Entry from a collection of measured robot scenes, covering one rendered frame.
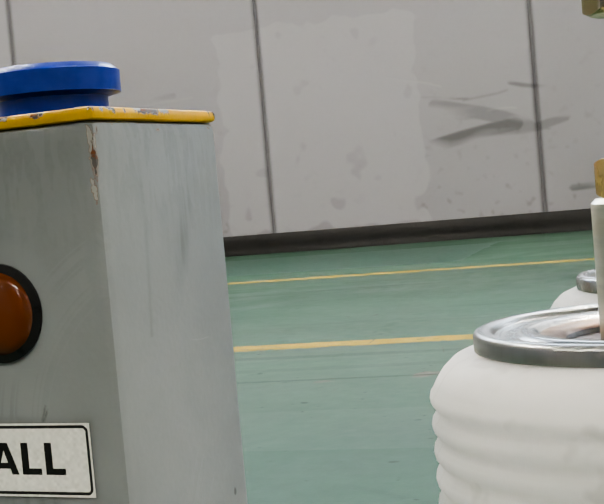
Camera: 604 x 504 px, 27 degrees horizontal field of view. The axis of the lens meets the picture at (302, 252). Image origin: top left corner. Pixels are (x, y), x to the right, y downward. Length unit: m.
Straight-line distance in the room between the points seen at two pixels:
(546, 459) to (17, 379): 0.16
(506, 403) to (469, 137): 5.20
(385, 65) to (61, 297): 5.19
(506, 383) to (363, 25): 5.31
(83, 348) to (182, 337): 0.04
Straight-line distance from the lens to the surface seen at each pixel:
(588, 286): 0.37
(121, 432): 0.33
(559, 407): 0.23
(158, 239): 0.35
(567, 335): 0.28
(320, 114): 5.56
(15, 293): 0.34
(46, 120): 0.34
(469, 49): 5.46
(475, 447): 0.25
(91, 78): 0.36
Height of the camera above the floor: 0.29
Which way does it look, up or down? 3 degrees down
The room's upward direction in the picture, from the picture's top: 5 degrees counter-clockwise
